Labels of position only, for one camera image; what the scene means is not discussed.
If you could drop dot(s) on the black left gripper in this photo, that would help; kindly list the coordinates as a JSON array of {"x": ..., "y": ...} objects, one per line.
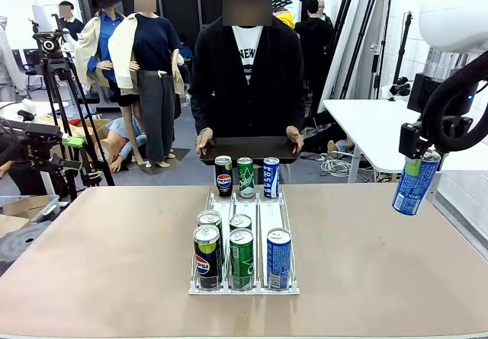
[{"x": 36, "y": 150}]

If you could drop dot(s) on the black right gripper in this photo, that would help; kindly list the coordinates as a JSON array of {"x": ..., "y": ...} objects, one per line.
[{"x": 457, "y": 125}]

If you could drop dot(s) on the blue Pocari Sweat can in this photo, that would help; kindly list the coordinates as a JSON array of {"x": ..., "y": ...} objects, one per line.
[
  {"x": 411, "y": 194},
  {"x": 278, "y": 263},
  {"x": 271, "y": 179}
]

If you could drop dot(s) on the black serving tray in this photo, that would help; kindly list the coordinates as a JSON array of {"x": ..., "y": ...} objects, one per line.
[{"x": 248, "y": 148}]

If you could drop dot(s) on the green Chilsung cider can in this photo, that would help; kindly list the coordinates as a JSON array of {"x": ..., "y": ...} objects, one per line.
[
  {"x": 241, "y": 263},
  {"x": 246, "y": 181},
  {"x": 240, "y": 221}
]

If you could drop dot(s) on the person left forearm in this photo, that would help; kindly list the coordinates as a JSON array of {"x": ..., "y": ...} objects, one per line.
[{"x": 297, "y": 106}]

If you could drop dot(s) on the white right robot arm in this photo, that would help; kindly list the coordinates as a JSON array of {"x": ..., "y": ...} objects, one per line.
[{"x": 450, "y": 23}]

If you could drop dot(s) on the crouching person in light blue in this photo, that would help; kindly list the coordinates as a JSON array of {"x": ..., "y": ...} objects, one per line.
[{"x": 114, "y": 127}]

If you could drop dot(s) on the person in black clothes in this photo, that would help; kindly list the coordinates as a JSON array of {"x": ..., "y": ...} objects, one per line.
[{"x": 23, "y": 181}]

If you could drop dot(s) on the person sitting on floor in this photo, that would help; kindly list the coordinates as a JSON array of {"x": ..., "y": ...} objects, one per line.
[{"x": 324, "y": 129}]

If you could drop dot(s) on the person in dark top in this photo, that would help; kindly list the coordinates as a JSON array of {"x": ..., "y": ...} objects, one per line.
[{"x": 72, "y": 26}]

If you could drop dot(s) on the person in black jacket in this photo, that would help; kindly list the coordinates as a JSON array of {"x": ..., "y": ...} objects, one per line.
[{"x": 312, "y": 42}]

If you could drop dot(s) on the person in blue shirt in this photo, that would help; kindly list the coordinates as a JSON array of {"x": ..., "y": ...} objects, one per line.
[{"x": 186, "y": 53}]

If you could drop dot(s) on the person in black cardigan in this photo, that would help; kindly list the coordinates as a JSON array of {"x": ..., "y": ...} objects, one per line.
[{"x": 267, "y": 87}]

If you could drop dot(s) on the person left hand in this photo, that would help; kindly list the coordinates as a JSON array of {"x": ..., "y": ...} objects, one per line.
[{"x": 296, "y": 137}]

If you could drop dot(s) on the person right hand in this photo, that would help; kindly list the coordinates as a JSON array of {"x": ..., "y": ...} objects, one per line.
[{"x": 204, "y": 141}]

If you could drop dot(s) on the brown cardboard box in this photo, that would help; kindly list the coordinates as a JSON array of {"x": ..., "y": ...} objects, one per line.
[{"x": 95, "y": 125}]

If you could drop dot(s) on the large white side table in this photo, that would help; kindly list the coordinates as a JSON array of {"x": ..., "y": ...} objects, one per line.
[{"x": 366, "y": 125}]

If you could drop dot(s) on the flat cardboard piece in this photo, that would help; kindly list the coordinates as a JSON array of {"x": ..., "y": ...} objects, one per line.
[{"x": 23, "y": 206}]

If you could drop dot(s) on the black office chair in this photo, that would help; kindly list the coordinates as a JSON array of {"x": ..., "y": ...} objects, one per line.
[{"x": 28, "y": 64}]

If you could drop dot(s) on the black light stand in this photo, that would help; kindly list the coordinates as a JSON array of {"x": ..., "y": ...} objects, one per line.
[{"x": 404, "y": 42}]

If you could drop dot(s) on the dark grey round base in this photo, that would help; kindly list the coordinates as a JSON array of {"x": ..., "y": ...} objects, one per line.
[{"x": 19, "y": 244}]

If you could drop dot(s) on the black floor mat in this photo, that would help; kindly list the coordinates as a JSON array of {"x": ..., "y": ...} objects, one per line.
[{"x": 179, "y": 156}]

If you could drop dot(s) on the mannequin in beige coat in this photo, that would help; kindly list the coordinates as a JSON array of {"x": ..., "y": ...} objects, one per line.
[{"x": 101, "y": 38}]

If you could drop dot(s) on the mannequin in navy top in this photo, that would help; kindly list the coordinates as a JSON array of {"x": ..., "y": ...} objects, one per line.
[{"x": 156, "y": 42}]

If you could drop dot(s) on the black Pepsi can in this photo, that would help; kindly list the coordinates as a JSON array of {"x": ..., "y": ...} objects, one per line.
[
  {"x": 223, "y": 179},
  {"x": 207, "y": 263},
  {"x": 209, "y": 219}
]

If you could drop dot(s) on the clear acrylic can rack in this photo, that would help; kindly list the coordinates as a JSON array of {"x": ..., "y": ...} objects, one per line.
[{"x": 272, "y": 213}]

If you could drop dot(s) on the mannequin in yellow hoodie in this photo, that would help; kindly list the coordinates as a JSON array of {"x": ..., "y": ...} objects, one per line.
[{"x": 286, "y": 19}]

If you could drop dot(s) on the black camera tripod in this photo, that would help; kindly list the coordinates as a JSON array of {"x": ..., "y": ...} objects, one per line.
[{"x": 57, "y": 66}]

